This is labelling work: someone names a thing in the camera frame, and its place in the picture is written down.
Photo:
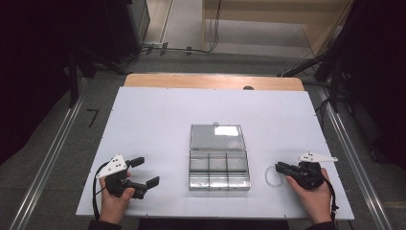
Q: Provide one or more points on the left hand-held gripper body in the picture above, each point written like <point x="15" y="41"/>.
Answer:
<point x="115" y="164"/>

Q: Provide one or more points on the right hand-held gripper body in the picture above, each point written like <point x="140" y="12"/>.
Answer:
<point x="308" y="175"/>

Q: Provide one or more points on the clear plastic compartment box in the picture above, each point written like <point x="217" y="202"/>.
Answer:
<point x="218" y="172"/>

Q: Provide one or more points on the person's right hand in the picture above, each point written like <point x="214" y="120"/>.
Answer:
<point x="316" y="204"/>

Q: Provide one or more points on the person's left hand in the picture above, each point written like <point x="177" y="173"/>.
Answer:
<point x="113" y="207"/>

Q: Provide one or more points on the white table board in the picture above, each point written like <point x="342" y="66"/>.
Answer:
<point x="166" y="115"/>

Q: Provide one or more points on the black metal stand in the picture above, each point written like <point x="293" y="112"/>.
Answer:
<point x="73" y="83"/>

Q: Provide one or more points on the wooden table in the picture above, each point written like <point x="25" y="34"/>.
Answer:
<point x="191" y="81"/>

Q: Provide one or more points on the black stand with equipment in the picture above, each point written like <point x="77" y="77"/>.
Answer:
<point x="332" y="73"/>

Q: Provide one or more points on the dark curtain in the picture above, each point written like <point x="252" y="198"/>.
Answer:
<point x="32" y="64"/>
<point x="379" y="80"/>

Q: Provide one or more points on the black cabinet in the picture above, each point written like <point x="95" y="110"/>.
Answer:
<point x="127" y="25"/>

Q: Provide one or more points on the metal floor rail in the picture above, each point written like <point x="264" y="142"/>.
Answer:
<point x="48" y="159"/>
<point x="354" y="159"/>

